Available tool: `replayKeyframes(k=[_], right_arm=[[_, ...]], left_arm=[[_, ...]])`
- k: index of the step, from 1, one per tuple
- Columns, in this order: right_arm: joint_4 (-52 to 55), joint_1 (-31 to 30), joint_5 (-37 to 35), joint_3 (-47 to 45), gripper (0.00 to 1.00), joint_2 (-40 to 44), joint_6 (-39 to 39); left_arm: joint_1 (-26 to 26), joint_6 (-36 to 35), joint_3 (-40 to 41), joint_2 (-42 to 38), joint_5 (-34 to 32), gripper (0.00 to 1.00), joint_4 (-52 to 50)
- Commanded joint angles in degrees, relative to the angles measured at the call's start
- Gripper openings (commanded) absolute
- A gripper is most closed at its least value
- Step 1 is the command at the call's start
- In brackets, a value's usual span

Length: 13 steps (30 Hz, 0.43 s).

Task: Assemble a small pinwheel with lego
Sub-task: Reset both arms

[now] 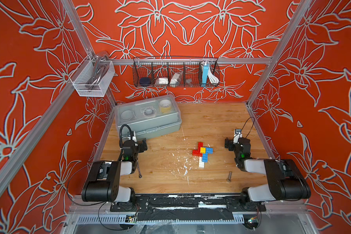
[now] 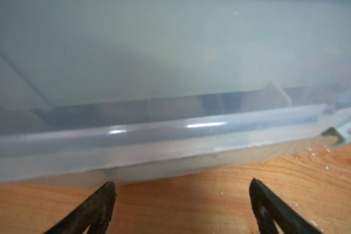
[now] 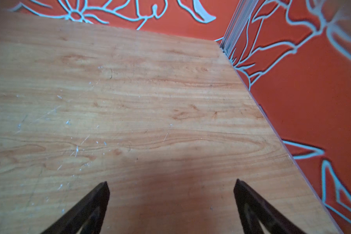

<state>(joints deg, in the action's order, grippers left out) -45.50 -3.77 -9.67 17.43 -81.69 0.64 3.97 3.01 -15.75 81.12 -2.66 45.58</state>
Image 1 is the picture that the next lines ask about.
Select yellow lego brick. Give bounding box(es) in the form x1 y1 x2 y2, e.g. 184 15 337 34
200 147 207 154

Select metal bolt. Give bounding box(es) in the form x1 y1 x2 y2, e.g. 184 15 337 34
226 171 233 183

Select metal wrench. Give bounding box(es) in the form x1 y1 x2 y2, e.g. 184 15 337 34
137 161 142 178

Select white lego brick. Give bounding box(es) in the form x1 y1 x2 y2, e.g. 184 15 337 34
199 158 205 169

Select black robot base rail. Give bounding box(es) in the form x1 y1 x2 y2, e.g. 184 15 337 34
110 193 266 222

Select white cable in basket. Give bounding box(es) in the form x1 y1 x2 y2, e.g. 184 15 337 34
207 65 219 85

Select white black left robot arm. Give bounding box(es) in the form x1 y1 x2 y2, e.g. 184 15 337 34
82 138 148 203

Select yellow tape roll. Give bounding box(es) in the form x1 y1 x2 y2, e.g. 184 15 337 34
159 99 173 114

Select metal tongs in bin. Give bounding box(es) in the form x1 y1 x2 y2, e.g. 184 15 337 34
86 51 109 91

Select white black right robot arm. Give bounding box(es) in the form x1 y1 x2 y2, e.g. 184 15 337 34
224 137 311 204

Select clear plastic wall bin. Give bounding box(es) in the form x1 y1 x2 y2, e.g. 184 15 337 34
70 51 116 97

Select white box in basket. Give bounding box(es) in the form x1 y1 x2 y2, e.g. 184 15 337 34
156 77 169 86

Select black wire wall basket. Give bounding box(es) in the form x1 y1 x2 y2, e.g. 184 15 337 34
132 56 220 88

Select light blue box in basket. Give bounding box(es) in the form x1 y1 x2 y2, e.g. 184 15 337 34
201 62 209 87

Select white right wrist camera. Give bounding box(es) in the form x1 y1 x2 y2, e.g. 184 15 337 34
233 129 242 144

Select white packet in basket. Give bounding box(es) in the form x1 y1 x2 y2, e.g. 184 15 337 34
169 72 183 87

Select dark blue round object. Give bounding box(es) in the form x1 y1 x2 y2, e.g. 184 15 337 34
139 77 152 87

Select grey translucent plastic storage box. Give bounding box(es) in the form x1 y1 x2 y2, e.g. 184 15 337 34
115 95 182 140

